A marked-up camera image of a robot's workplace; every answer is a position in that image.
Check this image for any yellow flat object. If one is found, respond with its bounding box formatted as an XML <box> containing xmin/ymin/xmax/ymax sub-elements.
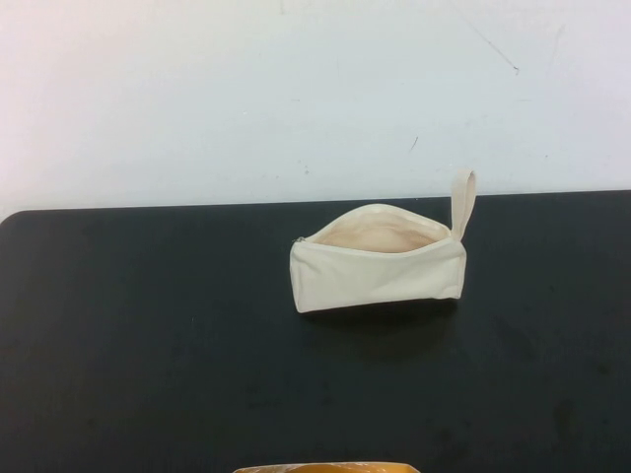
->
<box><xmin>233</xmin><ymin>460</ymin><xmax>418</xmax><ymax>473</ymax></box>

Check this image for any cream canvas pencil case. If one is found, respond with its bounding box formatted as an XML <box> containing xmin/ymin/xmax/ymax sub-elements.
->
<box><xmin>289</xmin><ymin>169</ymin><xmax>478</xmax><ymax>315</ymax></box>

